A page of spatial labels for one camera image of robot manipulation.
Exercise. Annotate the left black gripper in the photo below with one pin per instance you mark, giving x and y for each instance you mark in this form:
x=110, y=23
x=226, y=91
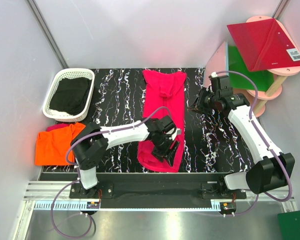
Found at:
x=160, y=155

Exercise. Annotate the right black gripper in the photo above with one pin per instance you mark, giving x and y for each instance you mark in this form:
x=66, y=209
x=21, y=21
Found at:
x=198, y=103

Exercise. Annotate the magenta pink towel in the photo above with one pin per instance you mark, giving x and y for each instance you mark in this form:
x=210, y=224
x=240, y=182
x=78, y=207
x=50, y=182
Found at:
x=164, y=90

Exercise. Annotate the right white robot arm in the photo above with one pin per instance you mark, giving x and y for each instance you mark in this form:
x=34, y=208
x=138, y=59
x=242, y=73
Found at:
x=272, y=168

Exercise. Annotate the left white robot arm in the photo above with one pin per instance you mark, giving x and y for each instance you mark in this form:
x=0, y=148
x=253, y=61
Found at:
x=93, y=141

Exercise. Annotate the pink board with teal edge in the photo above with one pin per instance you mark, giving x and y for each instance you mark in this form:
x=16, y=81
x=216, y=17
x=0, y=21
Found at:
x=218, y=62

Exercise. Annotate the green plastic sheet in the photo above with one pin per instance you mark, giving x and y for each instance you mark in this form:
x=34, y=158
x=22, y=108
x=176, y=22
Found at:
x=262, y=79

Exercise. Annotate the pink wooden tiered shelf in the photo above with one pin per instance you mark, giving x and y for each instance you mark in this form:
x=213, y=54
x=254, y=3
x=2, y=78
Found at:
x=280, y=75

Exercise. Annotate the red plastic sheet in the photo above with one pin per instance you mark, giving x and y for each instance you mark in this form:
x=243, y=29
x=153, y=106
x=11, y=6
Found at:
x=263, y=45

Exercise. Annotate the black towel in basket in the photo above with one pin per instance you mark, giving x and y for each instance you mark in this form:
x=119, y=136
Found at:
x=71, y=95

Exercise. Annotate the white plastic laundry basket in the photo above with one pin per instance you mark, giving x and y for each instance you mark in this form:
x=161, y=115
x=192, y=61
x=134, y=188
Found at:
x=68, y=73

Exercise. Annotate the folded pink towel under orange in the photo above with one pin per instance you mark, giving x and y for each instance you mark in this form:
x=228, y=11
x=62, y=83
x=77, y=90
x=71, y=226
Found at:
x=56, y=126

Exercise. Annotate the dark green board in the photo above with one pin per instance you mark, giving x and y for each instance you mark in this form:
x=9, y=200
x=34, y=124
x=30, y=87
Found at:
x=289, y=223

